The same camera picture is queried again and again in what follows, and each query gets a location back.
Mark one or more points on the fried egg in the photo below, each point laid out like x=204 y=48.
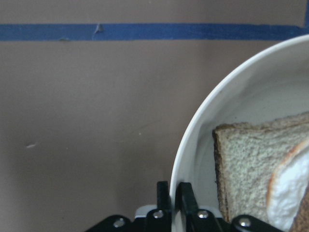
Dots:
x=287 y=187

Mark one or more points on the bread slice under egg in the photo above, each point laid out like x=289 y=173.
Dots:
x=246 y=155

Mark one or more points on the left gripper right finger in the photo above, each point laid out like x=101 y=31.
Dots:
x=185 y=200

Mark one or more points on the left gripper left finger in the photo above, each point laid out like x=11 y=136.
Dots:
x=163 y=197

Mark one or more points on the cream round plate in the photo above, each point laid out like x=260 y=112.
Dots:
x=271 y=85

